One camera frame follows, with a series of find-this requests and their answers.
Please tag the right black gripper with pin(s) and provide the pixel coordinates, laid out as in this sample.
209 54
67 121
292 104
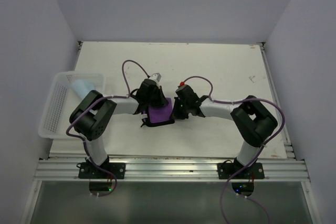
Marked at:
176 114

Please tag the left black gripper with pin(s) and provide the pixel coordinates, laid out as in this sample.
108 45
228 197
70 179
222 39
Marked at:
161 101

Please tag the dark grey towel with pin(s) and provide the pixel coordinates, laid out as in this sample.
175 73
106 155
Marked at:
154 117

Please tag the light blue towel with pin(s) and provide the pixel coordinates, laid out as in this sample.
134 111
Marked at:
82 88

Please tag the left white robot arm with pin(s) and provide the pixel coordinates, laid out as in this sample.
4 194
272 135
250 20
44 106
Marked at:
91 117

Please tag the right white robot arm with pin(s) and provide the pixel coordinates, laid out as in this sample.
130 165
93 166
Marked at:
254 122

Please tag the white plastic basket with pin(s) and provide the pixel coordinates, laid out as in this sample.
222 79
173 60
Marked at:
62 101

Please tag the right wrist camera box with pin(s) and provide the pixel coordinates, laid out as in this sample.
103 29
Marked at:
182 84

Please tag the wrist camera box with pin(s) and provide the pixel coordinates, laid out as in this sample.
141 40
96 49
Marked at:
182 84
155 77

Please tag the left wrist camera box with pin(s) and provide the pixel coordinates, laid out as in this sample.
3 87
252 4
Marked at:
155 77

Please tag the aluminium mounting rail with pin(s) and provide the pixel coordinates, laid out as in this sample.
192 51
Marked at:
165 169

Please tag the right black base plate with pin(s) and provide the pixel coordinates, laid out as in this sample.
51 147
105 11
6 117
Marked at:
228 168

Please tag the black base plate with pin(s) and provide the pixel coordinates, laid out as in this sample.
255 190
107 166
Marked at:
228 168
88 171

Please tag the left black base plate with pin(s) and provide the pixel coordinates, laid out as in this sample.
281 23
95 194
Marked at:
88 171

